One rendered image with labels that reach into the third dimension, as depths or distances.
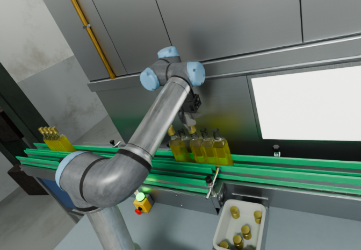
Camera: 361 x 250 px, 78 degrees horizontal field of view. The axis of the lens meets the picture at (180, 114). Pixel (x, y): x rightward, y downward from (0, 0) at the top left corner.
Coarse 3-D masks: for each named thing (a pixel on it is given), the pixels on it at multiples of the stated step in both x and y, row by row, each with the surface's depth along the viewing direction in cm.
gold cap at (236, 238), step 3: (234, 237) 88; (237, 237) 88; (240, 237) 87; (234, 240) 87; (237, 240) 86; (240, 240) 86; (234, 243) 87; (237, 243) 86; (240, 243) 86; (237, 246) 87; (240, 246) 87
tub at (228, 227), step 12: (228, 204) 99; (240, 204) 97; (252, 204) 94; (228, 216) 98; (240, 216) 99; (252, 216) 97; (264, 216) 88; (216, 228) 90; (228, 228) 96; (240, 228) 95; (252, 228) 93; (216, 240) 87; (228, 240) 92; (252, 240) 89
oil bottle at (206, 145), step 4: (204, 140) 100; (208, 140) 99; (212, 140) 100; (200, 144) 101; (204, 144) 100; (208, 144) 99; (204, 148) 101; (208, 148) 100; (212, 148) 100; (204, 152) 103; (208, 152) 101; (212, 152) 100; (208, 156) 103; (212, 156) 102; (208, 160) 105; (212, 160) 103; (212, 164) 105; (216, 164) 104
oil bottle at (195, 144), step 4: (192, 140) 103; (196, 140) 102; (200, 140) 103; (192, 144) 103; (196, 144) 102; (192, 148) 105; (196, 148) 103; (200, 148) 103; (192, 152) 106; (196, 152) 105; (200, 152) 104; (196, 156) 107; (200, 156) 106; (204, 156) 105; (196, 160) 108; (200, 160) 107; (204, 160) 106
